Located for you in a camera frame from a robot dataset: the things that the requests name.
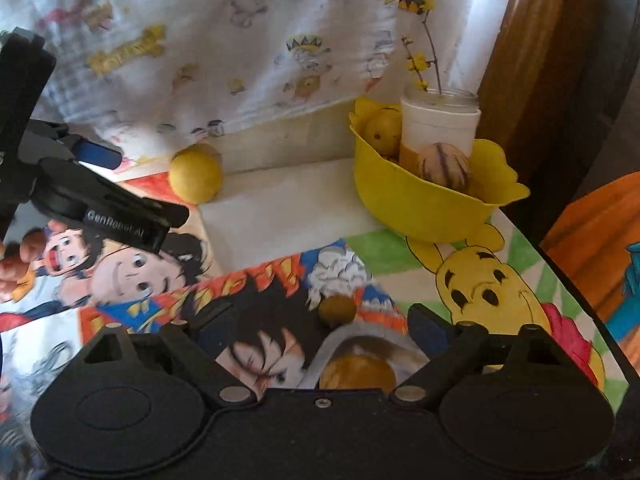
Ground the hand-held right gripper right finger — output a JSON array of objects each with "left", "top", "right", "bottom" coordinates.
[{"left": 392, "top": 303, "right": 554, "bottom": 405}]

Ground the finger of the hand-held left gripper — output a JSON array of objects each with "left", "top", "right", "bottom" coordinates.
[{"left": 22, "top": 121, "right": 123, "bottom": 170}]

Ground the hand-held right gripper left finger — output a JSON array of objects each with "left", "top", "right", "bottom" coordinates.
[{"left": 80, "top": 304, "right": 258, "bottom": 404}]

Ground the orange round fruit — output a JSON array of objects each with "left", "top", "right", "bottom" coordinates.
[{"left": 319, "top": 355, "right": 399, "bottom": 392}]

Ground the yellow plastic bowl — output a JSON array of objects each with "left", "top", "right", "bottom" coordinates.
[{"left": 348, "top": 97, "right": 531, "bottom": 245}]

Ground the person's left hand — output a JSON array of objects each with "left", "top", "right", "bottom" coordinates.
[{"left": 0, "top": 233, "right": 47, "bottom": 294}]

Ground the yellow bear drawing sheet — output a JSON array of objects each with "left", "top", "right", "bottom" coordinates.
[{"left": 345, "top": 210, "right": 629, "bottom": 402}]

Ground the cartoon boys drawing sheet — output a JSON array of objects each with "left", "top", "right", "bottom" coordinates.
[{"left": 0, "top": 170, "right": 224, "bottom": 322}]

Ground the small brown longan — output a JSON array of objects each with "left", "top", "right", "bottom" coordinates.
[{"left": 318, "top": 295, "right": 357, "bottom": 329}]

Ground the yellow lemon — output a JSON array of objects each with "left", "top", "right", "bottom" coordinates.
[{"left": 168, "top": 143, "right": 224, "bottom": 205}]

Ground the grey haired figure drawing sheet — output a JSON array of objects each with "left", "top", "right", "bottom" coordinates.
[{"left": 0, "top": 305, "right": 109, "bottom": 480}]

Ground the striped pepino melon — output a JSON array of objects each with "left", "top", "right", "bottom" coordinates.
[{"left": 416, "top": 142, "right": 471, "bottom": 194}]

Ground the white cartoon printed blanket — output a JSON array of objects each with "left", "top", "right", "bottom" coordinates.
[{"left": 0, "top": 0, "right": 521, "bottom": 182}]

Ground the yellow round fruit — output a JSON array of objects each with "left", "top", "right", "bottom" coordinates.
[{"left": 363, "top": 108, "right": 404, "bottom": 156}]

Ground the white plastic jar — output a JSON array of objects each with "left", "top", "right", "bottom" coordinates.
[{"left": 400, "top": 87, "right": 482, "bottom": 162}]

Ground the yellow flower twig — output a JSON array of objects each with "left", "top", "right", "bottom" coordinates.
[{"left": 401, "top": 5, "right": 444, "bottom": 94}]

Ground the brown wooden frame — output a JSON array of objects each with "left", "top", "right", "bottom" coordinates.
[{"left": 477, "top": 0, "right": 609, "bottom": 162}]

